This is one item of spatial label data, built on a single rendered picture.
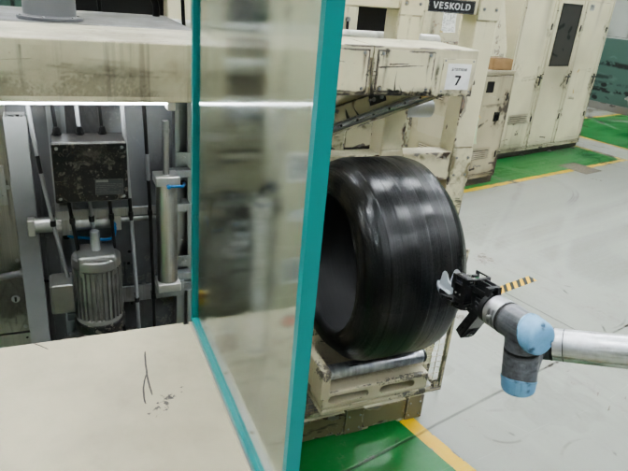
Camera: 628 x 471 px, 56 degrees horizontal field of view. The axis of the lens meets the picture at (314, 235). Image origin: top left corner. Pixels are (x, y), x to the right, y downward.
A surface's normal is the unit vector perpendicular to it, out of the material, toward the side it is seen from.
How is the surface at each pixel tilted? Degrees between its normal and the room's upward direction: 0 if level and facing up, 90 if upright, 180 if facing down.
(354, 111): 90
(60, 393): 0
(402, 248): 60
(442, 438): 0
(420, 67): 90
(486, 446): 0
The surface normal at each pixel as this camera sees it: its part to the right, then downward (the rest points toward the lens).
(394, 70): 0.39, 0.40
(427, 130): -0.80, 0.17
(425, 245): 0.37, -0.12
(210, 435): 0.08, -0.91
